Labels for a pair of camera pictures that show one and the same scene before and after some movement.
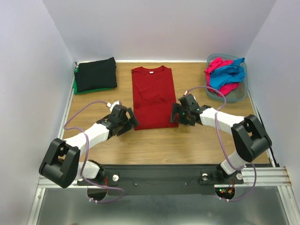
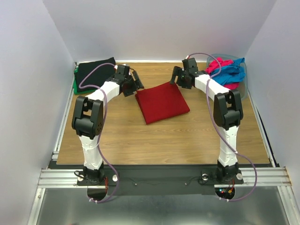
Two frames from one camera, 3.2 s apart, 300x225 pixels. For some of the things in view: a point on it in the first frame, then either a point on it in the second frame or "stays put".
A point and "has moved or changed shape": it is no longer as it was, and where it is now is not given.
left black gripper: (129, 125) -> (137, 85)
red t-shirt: (153, 96) has moved or changed shape
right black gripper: (179, 112) -> (179, 76)
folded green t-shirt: (75, 85) stays put
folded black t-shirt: (96, 75) stays put
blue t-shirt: (224, 75) stays put
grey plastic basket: (227, 74) stays put
